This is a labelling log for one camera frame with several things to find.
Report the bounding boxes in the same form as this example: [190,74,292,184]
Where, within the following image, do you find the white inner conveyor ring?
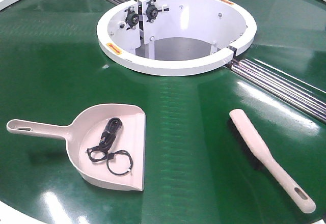
[96,0,258,77]

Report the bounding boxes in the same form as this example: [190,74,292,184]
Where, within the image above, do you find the thin black cable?
[87,146,134,176]

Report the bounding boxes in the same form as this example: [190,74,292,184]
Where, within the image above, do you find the pink plastic dustpan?
[7,103,146,191]

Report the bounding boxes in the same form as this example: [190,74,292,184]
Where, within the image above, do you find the left black bearing block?
[125,6,139,30]

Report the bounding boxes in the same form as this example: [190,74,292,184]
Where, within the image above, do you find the right black bearing block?
[145,0,170,23]

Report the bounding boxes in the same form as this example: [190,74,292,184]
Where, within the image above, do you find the pink hand brush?
[229,109,316,214]

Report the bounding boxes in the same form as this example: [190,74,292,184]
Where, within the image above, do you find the right steel roller strip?
[225,59,325,123]

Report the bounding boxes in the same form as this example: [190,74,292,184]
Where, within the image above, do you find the black bearing block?
[125,6,139,30]
[145,0,170,23]

